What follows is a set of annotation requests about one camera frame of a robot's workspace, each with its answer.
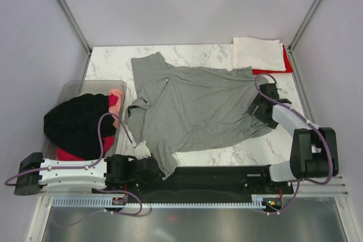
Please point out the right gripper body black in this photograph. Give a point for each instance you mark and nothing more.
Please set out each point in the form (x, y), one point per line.
(264, 118)

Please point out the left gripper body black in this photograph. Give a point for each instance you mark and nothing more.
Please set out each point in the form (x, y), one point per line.
(147, 178)

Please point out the clear plastic bin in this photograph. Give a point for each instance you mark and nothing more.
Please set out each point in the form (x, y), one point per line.
(80, 127)

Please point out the grey t shirt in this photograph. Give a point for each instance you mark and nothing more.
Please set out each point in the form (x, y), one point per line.
(184, 109)

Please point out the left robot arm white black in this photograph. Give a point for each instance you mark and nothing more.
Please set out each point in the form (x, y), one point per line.
(40, 175)

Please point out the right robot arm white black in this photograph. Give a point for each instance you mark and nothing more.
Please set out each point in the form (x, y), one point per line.
(314, 149)

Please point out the white folded t shirt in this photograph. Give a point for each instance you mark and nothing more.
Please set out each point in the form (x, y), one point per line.
(258, 54)

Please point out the magenta t shirt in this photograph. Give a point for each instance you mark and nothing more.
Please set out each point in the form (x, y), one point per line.
(73, 151)

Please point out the peach t shirt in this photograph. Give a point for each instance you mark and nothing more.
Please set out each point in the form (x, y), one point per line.
(115, 103)

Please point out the black t shirt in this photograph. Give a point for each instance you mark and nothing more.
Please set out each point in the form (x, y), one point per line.
(76, 123)

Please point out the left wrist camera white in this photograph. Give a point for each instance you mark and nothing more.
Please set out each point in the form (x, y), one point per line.
(140, 151)

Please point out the white slotted cable duct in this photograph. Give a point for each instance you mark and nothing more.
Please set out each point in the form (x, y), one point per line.
(112, 203)

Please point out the right aluminium frame post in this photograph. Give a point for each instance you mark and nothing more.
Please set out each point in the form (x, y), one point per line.
(304, 24)

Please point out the aluminium frame post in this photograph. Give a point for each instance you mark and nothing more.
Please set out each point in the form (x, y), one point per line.
(74, 25)
(304, 24)

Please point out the left aluminium frame post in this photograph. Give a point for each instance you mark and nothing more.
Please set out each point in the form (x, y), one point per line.
(74, 25)

